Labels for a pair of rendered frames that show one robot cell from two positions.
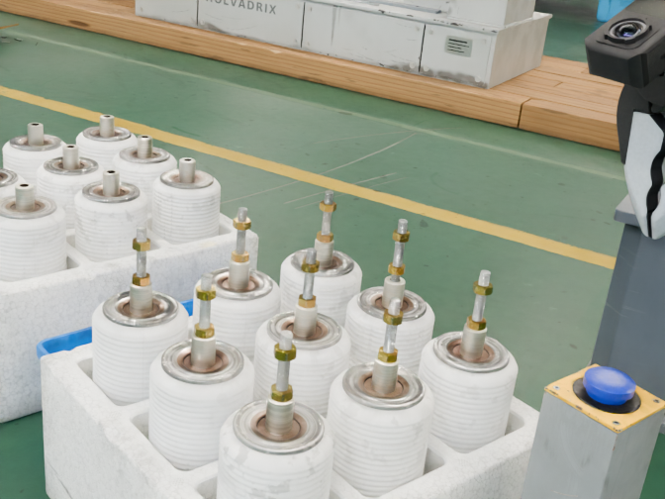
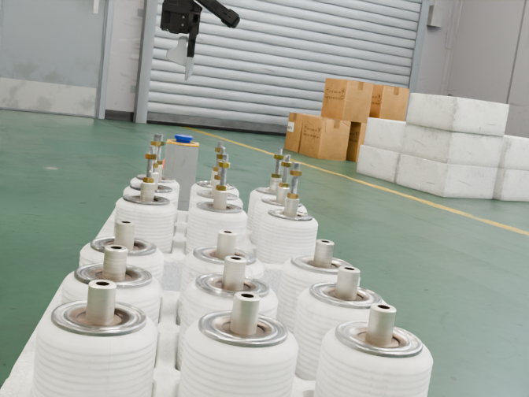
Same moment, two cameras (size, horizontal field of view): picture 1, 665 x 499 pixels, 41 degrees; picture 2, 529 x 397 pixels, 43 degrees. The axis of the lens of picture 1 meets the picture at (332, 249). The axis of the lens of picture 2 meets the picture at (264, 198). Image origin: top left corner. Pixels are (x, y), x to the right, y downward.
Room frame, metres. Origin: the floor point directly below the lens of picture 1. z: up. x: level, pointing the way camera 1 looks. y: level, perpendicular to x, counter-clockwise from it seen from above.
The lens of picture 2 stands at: (1.70, 0.77, 0.45)
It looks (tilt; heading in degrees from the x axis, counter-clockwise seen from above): 9 degrees down; 215
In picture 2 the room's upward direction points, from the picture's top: 7 degrees clockwise
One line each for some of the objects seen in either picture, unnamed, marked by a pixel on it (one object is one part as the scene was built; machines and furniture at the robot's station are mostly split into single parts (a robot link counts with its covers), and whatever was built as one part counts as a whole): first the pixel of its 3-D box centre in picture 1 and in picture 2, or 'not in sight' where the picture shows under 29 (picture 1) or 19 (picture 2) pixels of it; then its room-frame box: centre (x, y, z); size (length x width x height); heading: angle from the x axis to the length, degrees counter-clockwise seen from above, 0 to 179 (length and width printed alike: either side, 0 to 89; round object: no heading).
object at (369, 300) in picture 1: (391, 304); (151, 188); (0.85, -0.07, 0.25); 0.08 x 0.08 x 0.01
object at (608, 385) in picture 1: (608, 388); (183, 139); (0.61, -0.23, 0.32); 0.04 x 0.04 x 0.02
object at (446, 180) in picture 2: not in sight; (445, 176); (-2.06, -0.60, 0.09); 0.39 x 0.39 x 0.18; 66
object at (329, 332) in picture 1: (304, 330); (217, 195); (0.77, 0.02, 0.25); 0.08 x 0.08 x 0.01
